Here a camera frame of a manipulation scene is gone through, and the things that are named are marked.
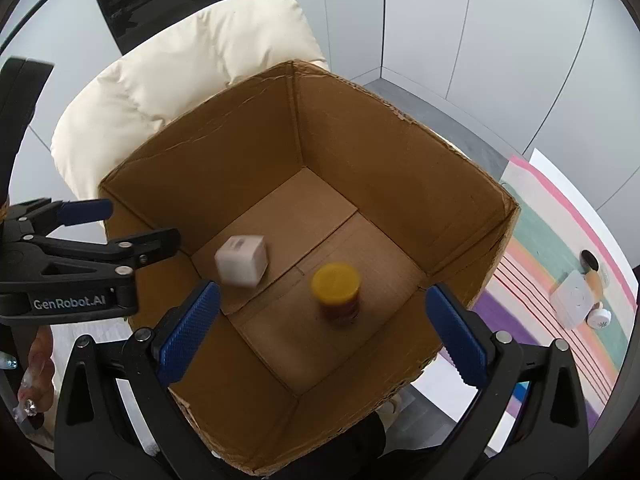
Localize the cream padded chair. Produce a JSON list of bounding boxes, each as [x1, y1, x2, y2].
[[50, 0, 331, 211]]

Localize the dark glass panel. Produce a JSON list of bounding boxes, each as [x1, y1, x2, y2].
[[82, 0, 233, 56]]

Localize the person's left hand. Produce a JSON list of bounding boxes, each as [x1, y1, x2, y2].
[[0, 327, 57, 421]]

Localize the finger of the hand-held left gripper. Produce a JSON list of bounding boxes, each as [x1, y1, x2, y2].
[[7, 198, 115, 237], [24, 228, 182, 277]]

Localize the brown cardboard box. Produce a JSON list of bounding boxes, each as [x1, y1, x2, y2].
[[98, 59, 521, 477]]

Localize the yellow lid jar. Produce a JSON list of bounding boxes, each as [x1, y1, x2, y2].
[[310, 262, 362, 329]]

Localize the striped colourful mat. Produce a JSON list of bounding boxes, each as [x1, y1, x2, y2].
[[472, 156, 638, 431]]

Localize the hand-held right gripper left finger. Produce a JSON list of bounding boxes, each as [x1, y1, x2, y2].
[[54, 280, 223, 480]]

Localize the white cube box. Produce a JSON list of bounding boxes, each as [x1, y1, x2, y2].
[[215, 234, 267, 289]]

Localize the white square pouch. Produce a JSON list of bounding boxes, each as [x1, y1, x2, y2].
[[550, 271, 598, 331]]

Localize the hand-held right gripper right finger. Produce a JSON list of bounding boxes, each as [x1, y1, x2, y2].
[[424, 282, 593, 480]]

